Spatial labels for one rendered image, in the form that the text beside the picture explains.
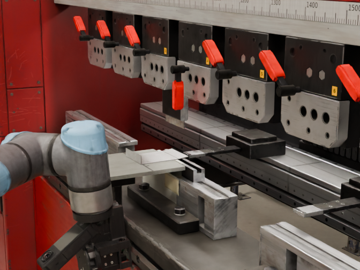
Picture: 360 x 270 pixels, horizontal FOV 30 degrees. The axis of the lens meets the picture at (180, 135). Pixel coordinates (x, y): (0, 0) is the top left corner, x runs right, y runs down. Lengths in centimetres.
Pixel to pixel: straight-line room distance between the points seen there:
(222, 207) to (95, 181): 40
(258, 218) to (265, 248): 280
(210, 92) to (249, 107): 15
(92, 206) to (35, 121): 128
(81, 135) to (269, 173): 72
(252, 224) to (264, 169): 228
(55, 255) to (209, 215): 42
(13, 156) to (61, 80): 132
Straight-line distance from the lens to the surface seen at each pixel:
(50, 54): 240
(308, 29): 111
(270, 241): 129
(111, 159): 165
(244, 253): 143
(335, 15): 106
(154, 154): 168
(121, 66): 181
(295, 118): 114
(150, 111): 236
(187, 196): 157
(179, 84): 145
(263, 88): 122
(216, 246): 146
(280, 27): 117
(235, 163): 186
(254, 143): 171
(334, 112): 106
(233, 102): 131
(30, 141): 117
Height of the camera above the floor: 144
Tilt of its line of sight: 14 degrees down
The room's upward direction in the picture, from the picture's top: straight up
